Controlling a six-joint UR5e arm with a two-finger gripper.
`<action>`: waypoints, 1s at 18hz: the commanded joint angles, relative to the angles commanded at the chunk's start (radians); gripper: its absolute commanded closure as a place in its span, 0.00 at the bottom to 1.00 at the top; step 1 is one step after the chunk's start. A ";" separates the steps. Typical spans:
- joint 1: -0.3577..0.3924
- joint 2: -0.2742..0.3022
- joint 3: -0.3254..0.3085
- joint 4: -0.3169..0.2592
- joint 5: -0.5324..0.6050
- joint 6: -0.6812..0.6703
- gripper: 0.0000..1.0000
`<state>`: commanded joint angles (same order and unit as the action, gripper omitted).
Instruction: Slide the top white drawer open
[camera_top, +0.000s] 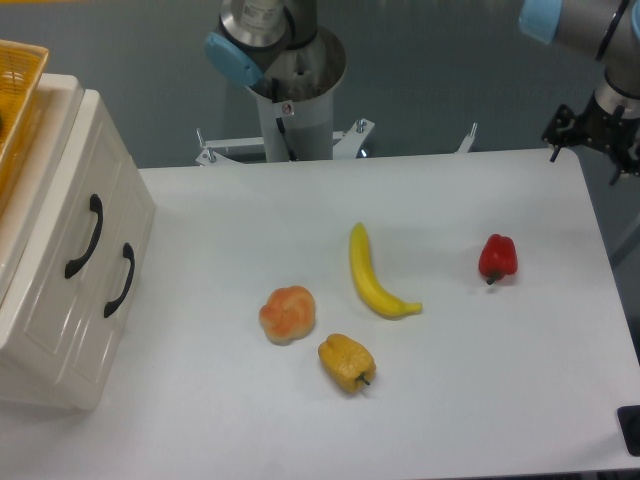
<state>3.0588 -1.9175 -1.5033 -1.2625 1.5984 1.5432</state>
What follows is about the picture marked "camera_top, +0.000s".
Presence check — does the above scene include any yellow bell pepper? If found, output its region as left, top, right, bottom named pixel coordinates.
left=318, top=333, right=377, bottom=394

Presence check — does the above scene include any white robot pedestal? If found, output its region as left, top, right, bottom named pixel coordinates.
left=237, top=26, right=346, bottom=162

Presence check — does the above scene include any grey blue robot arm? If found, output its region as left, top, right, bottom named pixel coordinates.
left=204, top=1, right=639, bottom=182

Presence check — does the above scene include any white drawer cabinet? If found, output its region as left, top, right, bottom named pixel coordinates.
left=1, top=74, right=155, bottom=410

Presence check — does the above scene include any red bell pepper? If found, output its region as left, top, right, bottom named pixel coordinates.
left=478, top=234, right=518, bottom=285

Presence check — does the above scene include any white metal mounting frame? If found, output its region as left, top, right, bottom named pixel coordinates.
left=194, top=118, right=479, bottom=167

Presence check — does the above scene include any orange twisted bread roll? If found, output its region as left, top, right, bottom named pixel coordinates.
left=258, top=285, right=316, bottom=345

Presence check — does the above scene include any yellow plastic basket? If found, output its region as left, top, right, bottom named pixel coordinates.
left=1, top=40, right=49, bottom=210

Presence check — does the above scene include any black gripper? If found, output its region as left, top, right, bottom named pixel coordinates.
left=541, top=94, right=639, bottom=186

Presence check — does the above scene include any black corner object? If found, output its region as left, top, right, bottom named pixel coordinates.
left=617, top=405, right=640, bottom=457

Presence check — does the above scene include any yellow banana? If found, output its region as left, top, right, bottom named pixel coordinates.
left=349, top=222, right=423, bottom=319

